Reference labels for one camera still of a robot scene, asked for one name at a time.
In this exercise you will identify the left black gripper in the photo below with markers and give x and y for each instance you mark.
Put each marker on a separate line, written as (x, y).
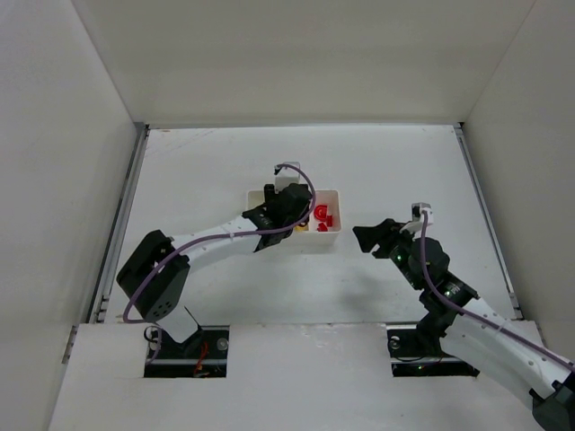
(269, 197)

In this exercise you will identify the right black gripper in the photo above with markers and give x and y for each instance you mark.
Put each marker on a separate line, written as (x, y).
(388, 239)

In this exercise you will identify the red round lego piece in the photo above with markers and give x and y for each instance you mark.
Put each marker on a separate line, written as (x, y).
(321, 213)

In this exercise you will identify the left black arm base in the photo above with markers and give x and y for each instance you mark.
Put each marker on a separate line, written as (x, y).
(202, 357)

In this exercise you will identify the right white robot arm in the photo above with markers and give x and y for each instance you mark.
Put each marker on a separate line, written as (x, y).
(460, 323)

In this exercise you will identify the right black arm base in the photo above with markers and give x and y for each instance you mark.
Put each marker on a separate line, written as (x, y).
(415, 350)

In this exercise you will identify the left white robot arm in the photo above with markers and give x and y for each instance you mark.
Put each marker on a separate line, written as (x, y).
(155, 274)

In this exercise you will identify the white three-compartment container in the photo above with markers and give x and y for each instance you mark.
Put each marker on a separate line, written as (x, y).
(255, 220)

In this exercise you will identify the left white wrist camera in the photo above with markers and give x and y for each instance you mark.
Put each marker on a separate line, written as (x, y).
(285, 176)

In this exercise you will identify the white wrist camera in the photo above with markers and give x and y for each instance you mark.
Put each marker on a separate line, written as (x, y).
(421, 213)
(285, 176)

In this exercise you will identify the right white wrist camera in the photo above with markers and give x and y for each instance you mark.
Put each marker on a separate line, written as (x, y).
(421, 213)

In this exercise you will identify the right aluminium rail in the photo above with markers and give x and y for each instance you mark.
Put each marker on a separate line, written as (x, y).
(495, 244)

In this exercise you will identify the aluminium rail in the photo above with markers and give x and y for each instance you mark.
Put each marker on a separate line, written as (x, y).
(495, 244)
(99, 298)

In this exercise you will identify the left aluminium rail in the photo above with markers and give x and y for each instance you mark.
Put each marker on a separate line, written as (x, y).
(99, 298)

